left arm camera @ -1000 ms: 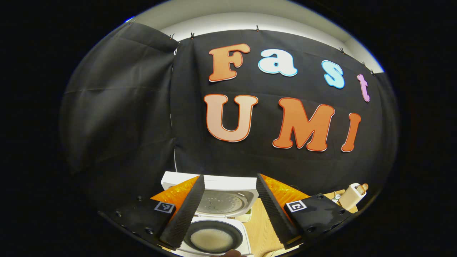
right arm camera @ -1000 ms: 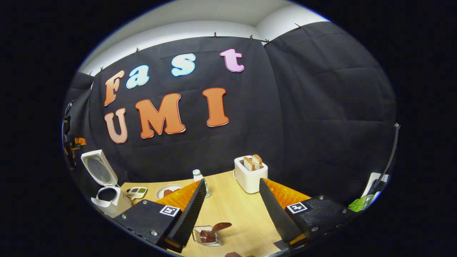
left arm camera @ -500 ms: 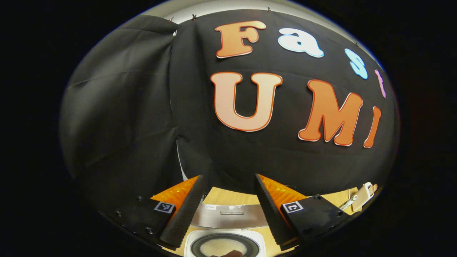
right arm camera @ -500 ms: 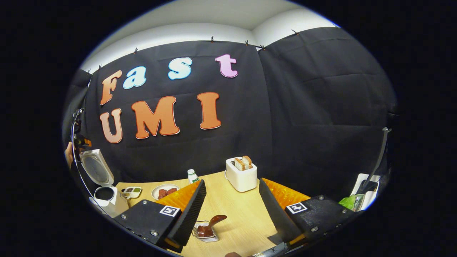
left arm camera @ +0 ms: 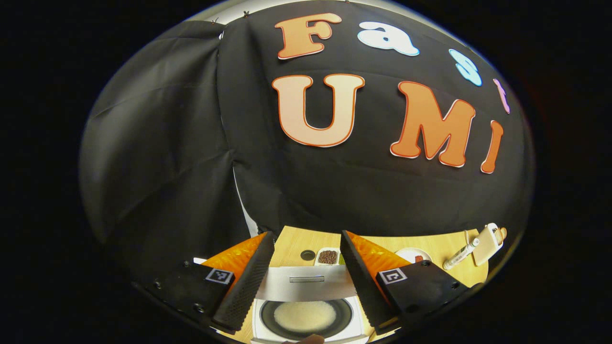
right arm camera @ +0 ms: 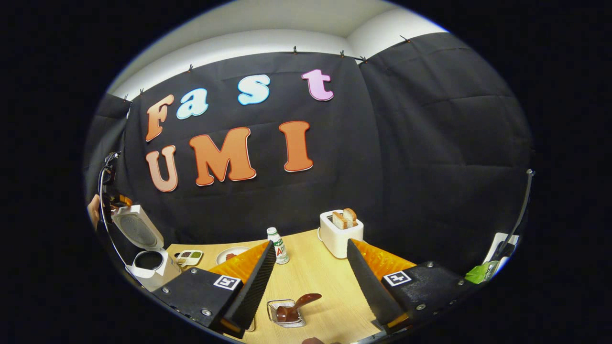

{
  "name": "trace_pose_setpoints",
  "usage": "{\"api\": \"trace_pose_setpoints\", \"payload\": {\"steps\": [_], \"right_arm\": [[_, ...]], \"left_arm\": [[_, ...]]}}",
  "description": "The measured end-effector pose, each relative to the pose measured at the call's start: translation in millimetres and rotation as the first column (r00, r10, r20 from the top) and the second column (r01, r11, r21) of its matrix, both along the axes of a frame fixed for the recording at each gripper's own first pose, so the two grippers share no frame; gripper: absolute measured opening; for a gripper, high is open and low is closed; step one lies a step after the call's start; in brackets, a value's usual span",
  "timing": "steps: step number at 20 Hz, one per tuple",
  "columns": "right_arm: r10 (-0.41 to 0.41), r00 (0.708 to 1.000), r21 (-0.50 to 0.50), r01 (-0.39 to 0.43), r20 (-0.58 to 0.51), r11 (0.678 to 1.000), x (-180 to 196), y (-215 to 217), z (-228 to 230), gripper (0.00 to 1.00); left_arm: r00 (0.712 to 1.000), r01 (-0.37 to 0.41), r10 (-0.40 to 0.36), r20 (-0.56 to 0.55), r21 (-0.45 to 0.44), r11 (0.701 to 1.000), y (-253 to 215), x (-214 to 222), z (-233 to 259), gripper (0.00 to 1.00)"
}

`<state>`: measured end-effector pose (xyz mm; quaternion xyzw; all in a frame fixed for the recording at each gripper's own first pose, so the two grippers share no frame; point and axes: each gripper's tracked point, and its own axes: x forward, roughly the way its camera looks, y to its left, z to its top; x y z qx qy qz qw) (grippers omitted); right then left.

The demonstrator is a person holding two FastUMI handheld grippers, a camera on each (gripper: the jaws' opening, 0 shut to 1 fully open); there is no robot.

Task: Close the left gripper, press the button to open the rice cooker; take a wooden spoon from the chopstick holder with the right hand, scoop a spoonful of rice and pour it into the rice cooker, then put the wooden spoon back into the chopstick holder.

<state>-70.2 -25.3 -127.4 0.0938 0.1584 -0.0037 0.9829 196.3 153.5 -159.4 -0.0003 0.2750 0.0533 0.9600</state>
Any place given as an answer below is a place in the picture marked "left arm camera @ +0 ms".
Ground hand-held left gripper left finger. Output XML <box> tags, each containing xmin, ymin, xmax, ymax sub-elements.
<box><xmin>130</xmin><ymin>231</ymin><xmax>276</xmax><ymax>335</ymax></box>

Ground white drink bottle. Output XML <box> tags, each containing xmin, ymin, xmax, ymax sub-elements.
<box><xmin>442</xmin><ymin>237</ymin><xmax>481</xmax><ymax>271</ymax></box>

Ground white round plate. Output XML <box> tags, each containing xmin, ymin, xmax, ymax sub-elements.
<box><xmin>394</xmin><ymin>247</ymin><xmax>433</xmax><ymax>265</ymax></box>

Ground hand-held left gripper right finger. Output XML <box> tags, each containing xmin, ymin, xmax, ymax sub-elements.
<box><xmin>340</xmin><ymin>230</ymin><xmax>484</xmax><ymax>336</ymax></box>

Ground white divided seasoning dish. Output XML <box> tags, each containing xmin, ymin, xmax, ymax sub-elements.
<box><xmin>314</xmin><ymin>247</ymin><xmax>341</xmax><ymax>267</ymax></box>

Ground black backdrop cloth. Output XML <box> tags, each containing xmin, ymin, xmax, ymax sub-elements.
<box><xmin>79</xmin><ymin>0</ymin><xmax>535</xmax><ymax>288</ymax></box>

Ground white rice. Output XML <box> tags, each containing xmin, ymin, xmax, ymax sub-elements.
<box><xmin>273</xmin><ymin>301</ymin><xmax>338</xmax><ymax>334</ymax></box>

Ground white rice cooker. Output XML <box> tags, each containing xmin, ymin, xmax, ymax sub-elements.
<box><xmin>251</xmin><ymin>265</ymin><xmax>372</xmax><ymax>344</ymax></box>

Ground white toaster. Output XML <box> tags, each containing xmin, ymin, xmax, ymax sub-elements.
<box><xmin>470</xmin><ymin>223</ymin><xmax>506</xmax><ymax>267</ymax></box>

